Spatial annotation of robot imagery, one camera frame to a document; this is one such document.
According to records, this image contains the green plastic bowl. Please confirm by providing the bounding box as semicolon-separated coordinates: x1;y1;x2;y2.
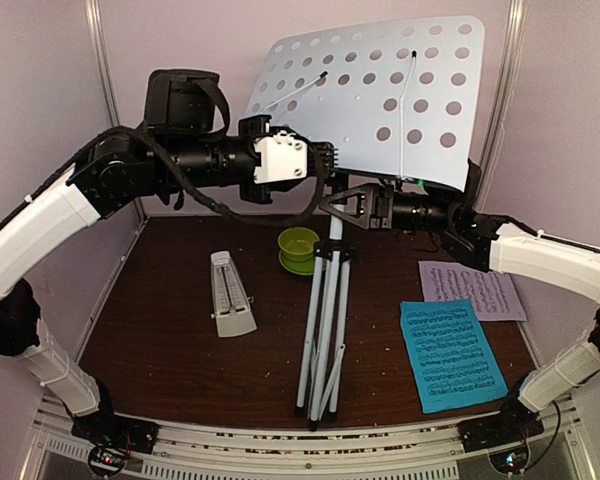
277;227;319;262

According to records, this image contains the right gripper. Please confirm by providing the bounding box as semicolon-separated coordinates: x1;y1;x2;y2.
318;181;457;233

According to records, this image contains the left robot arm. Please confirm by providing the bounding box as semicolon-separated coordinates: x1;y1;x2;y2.
0;69;307;444

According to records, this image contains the green plastic plate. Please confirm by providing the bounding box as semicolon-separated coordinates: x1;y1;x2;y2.
278;250;315;276

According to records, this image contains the grey metronome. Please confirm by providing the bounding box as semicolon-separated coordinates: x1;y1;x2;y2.
210;251;257;338

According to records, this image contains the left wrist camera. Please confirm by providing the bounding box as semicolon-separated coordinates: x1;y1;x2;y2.
272;130;338;183

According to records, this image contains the blue sheet music page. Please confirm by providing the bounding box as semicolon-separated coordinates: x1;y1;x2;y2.
400;300;508;414

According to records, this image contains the purple sheet music page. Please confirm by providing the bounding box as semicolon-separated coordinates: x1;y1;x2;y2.
418;261;527;322

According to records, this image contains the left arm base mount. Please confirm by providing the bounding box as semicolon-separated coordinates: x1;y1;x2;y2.
71;415;159;478

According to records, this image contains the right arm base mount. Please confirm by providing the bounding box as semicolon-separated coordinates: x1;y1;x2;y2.
458;414;544;476

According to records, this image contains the white music stand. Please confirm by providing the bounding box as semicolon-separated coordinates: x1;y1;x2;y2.
248;15;485;429

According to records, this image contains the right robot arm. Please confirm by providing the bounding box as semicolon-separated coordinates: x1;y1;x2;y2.
319;163;600;442

